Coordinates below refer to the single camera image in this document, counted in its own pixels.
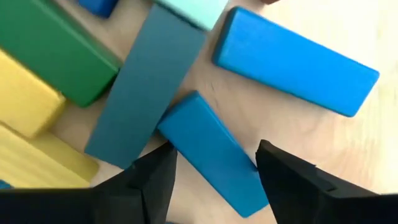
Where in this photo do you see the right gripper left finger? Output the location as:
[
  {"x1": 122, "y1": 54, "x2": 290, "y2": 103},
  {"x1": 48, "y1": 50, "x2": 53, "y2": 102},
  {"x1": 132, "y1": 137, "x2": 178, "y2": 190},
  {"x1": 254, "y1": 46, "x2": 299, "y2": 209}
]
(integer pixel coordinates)
[{"x1": 93, "y1": 141, "x2": 178, "y2": 224}]

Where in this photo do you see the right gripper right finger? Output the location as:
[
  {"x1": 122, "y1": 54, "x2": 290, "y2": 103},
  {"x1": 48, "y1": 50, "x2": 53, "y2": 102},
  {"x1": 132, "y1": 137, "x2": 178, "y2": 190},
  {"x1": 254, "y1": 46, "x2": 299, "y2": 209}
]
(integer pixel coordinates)
[{"x1": 254, "y1": 139, "x2": 379, "y2": 224}]

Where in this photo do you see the long dark teal block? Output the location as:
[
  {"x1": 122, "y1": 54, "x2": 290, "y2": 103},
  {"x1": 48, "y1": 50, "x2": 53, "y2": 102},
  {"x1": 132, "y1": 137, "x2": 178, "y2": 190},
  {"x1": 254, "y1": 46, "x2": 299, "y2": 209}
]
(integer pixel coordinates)
[{"x1": 84, "y1": 3, "x2": 208, "y2": 170}]

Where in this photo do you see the long yellow block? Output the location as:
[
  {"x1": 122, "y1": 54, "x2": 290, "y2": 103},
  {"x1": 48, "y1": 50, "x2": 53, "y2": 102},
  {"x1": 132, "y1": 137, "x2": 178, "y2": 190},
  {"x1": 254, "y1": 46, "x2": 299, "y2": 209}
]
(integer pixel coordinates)
[
  {"x1": 0, "y1": 123, "x2": 100, "y2": 190},
  {"x1": 0, "y1": 49, "x2": 67, "y2": 139}
]

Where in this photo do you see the long green block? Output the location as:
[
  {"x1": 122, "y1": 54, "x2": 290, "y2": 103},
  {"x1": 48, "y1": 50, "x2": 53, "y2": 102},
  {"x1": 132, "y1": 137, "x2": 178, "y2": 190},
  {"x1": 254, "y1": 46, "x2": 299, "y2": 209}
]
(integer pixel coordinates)
[{"x1": 0, "y1": 0, "x2": 123, "y2": 108}]

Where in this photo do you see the light cyan block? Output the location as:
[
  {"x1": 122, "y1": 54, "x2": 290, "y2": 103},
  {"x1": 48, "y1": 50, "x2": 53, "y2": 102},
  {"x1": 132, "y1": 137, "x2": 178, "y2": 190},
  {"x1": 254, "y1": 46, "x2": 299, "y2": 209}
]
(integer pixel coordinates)
[{"x1": 154, "y1": 0, "x2": 230, "y2": 32}]

